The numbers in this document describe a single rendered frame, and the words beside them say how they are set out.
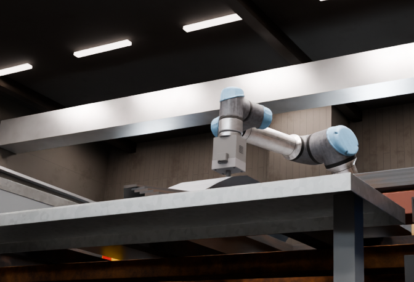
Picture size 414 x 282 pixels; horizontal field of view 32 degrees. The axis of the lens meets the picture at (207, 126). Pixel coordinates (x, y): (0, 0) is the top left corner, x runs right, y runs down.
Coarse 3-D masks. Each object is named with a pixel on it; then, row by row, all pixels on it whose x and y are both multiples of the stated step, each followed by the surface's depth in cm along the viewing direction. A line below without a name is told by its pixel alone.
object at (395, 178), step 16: (368, 176) 149; (384, 176) 147; (400, 176) 145; (192, 240) 211; (208, 240) 210; (224, 240) 209; (240, 240) 207; (256, 240) 206; (272, 240) 215; (96, 256) 263; (112, 256) 247; (128, 256) 245; (144, 256) 243
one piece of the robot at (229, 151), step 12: (228, 132) 219; (216, 144) 220; (228, 144) 218; (240, 144) 219; (216, 156) 219; (228, 156) 216; (240, 156) 218; (216, 168) 217; (228, 168) 216; (240, 168) 216
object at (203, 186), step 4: (204, 184) 198; (208, 184) 196; (212, 184) 195; (172, 188) 203; (176, 188) 202; (180, 188) 200; (184, 188) 198; (188, 188) 197; (192, 188) 196; (196, 188) 194; (200, 188) 193; (204, 188) 191
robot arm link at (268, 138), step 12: (216, 120) 240; (216, 132) 240; (252, 132) 243; (264, 132) 246; (276, 132) 251; (252, 144) 247; (264, 144) 248; (276, 144) 250; (288, 144) 254; (300, 144) 256; (288, 156) 258; (300, 156) 257
